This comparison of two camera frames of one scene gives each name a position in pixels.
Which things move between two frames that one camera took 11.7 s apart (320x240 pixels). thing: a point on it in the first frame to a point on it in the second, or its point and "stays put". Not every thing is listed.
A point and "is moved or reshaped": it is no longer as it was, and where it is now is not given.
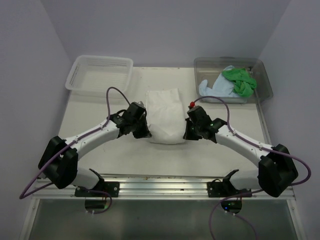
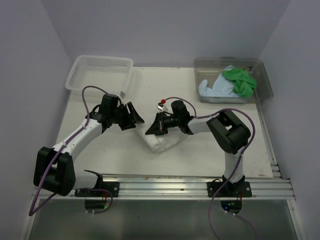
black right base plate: x=217 y=189 stays put
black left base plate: x=112 y=188 stays put
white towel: x=165 y=116 is moved or reshaped
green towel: x=244 y=83 stays put
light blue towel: x=222 y=87 stays put
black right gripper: x=188 y=135 to x=155 y=129
